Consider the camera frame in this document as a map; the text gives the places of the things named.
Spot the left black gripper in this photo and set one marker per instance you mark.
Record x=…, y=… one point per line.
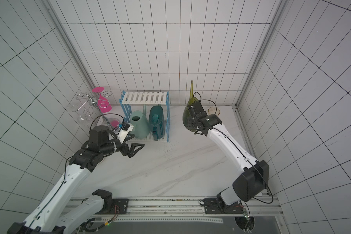
x=131, y=153

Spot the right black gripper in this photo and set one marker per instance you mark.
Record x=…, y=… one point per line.
x=195, y=112

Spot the olive green watering can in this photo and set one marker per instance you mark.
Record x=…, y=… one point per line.
x=191, y=100

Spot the mint green watering can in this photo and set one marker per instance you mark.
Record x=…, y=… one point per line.
x=140, y=123

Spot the teal translucent watering can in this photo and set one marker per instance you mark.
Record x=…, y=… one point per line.
x=157, y=122

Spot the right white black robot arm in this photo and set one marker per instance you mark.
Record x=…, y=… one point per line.
x=253, y=175

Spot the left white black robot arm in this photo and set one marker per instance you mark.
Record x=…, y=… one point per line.
x=47, y=218

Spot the blue white slatted shelf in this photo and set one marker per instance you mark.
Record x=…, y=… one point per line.
x=131, y=101

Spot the yellow translucent plastic cup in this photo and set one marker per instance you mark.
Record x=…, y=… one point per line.
x=213, y=110

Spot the pink plastic goblet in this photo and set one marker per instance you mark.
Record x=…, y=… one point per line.
x=103, y=103

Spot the clear glass on stand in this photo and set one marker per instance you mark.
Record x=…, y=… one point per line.
x=78, y=113

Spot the chrome cup holder stand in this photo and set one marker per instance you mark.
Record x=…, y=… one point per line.
x=89, y=102

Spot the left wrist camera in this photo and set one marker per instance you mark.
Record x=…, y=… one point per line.
x=125, y=128

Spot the aluminium mounting rail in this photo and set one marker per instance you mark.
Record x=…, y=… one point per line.
x=198, y=209

